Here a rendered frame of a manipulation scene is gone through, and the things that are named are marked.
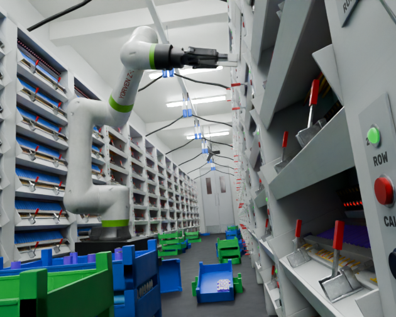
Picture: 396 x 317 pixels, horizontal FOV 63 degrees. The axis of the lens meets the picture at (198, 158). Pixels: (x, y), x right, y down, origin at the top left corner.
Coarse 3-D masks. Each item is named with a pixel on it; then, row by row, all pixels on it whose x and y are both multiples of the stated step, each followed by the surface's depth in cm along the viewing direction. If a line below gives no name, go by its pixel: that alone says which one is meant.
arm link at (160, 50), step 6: (168, 42) 119; (156, 48) 115; (162, 48) 114; (168, 48) 114; (156, 54) 114; (162, 54) 114; (168, 54) 114; (156, 60) 115; (162, 60) 115; (168, 60) 114; (156, 66) 117; (162, 66) 116; (168, 66) 116
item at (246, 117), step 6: (246, 54) 102; (246, 60) 101; (246, 96) 124; (246, 102) 130; (246, 108) 136; (252, 108) 126; (240, 114) 161; (246, 114) 142; (246, 120) 149; (252, 120) 157; (246, 126) 158
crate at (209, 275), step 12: (216, 264) 203; (228, 264) 201; (204, 276) 201; (216, 276) 199; (228, 276) 197; (204, 288) 188; (216, 288) 187; (204, 300) 176; (216, 300) 175; (228, 300) 175
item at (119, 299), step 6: (144, 282) 73; (150, 282) 76; (138, 288) 67; (144, 288) 71; (150, 288) 75; (114, 294) 64; (120, 294) 62; (138, 294) 66; (144, 294) 69; (114, 300) 62; (120, 300) 61
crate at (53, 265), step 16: (48, 256) 83; (80, 256) 83; (112, 256) 82; (128, 256) 62; (144, 256) 70; (0, 272) 64; (16, 272) 64; (128, 272) 61; (144, 272) 68; (128, 288) 61
